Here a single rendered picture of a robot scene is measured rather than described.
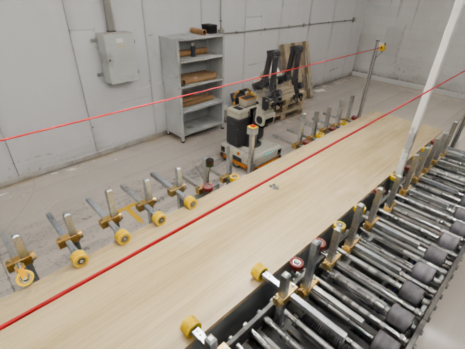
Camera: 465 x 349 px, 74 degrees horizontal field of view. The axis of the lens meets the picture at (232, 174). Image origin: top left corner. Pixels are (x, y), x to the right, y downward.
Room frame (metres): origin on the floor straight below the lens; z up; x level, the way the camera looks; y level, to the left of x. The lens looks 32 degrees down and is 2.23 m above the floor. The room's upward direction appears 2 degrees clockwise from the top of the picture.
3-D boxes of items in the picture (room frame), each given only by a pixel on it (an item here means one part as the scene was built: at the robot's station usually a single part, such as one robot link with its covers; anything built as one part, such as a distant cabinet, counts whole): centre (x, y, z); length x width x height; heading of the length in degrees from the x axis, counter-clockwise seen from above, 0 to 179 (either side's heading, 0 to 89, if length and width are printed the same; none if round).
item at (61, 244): (1.32, 0.93, 0.95); 0.14 x 0.06 x 0.05; 135
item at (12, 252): (1.22, 1.21, 0.95); 0.36 x 0.03 x 0.03; 45
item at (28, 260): (1.14, 1.11, 0.95); 0.14 x 0.06 x 0.05; 135
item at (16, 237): (1.16, 1.09, 0.88); 0.04 x 0.04 x 0.48; 45
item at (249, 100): (4.09, -0.18, 0.87); 0.23 x 0.15 x 0.11; 135
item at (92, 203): (1.53, 0.81, 0.95); 0.50 x 0.04 x 0.04; 45
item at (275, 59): (3.53, -0.43, 1.40); 0.11 x 0.06 x 0.43; 135
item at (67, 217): (1.34, 0.92, 0.88); 0.04 x 0.04 x 0.48; 45
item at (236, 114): (4.08, -0.19, 0.59); 0.55 x 0.34 x 0.83; 135
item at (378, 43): (3.82, -1.64, 1.20); 0.15 x 0.12 x 1.00; 135
